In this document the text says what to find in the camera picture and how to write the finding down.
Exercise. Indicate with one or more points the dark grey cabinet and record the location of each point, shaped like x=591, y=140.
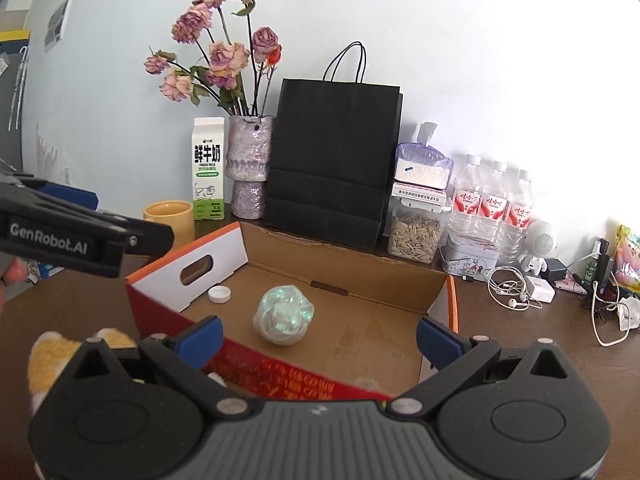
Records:
x=7, y=110

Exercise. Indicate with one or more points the iridescent ball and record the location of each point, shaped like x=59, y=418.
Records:
x=283, y=315

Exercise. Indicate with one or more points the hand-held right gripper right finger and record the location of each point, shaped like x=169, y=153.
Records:
x=439, y=342

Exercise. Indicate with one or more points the white earphones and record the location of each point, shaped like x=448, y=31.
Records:
x=512, y=302

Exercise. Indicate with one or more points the red cardboard box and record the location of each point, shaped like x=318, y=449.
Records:
x=330, y=310

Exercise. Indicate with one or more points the pink card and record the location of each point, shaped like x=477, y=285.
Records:
x=570, y=285

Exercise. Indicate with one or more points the white charger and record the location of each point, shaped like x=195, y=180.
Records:
x=540, y=291

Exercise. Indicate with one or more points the yellow mug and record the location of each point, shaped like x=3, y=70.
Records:
x=170, y=220

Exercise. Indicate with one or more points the purple glitter vase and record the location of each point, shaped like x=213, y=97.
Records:
x=250, y=155

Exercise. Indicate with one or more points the small white bottle cap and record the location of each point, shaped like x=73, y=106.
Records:
x=219, y=294

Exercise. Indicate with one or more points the dried rose bouquet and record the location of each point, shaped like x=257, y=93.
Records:
x=220, y=57

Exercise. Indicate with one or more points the black power adapter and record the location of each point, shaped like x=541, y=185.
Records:
x=554, y=270

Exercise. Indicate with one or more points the wall poster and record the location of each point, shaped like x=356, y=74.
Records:
x=57, y=22

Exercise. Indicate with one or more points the white printed tin box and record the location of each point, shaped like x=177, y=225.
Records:
x=470, y=260

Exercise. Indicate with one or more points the yellow white plush toy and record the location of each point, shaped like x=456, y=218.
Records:
x=50, y=360

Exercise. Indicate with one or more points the pink snack packet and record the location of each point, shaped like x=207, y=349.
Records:
x=629, y=260

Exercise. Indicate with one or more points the white robot figure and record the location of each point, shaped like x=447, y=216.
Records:
x=540, y=240

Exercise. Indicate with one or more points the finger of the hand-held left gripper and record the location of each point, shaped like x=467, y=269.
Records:
x=140, y=237
x=70, y=195

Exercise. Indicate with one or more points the transparent hanging stick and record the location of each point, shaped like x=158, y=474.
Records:
x=19, y=85

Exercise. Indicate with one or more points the black paper bag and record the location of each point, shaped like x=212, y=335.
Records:
x=330, y=160

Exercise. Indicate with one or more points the small green bottle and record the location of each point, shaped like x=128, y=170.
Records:
x=592, y=270

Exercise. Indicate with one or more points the red label water bottle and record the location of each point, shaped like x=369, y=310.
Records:
x=519, y=210
x=494, y=205
x=467, y=205

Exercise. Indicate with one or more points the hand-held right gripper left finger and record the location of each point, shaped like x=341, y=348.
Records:
x=206, y=336

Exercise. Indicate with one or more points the white green milk carton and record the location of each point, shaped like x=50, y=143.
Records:
x=207, y=160

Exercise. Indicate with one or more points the person's left hand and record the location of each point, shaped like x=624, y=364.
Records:
x=11, y=271

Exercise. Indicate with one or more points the purple tissue pack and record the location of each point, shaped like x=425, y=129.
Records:
x=422, y=170

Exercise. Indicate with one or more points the black device stand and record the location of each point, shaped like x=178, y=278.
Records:
x=606, y=260

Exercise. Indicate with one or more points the clear seed container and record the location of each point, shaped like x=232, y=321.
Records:
x=415, y=235

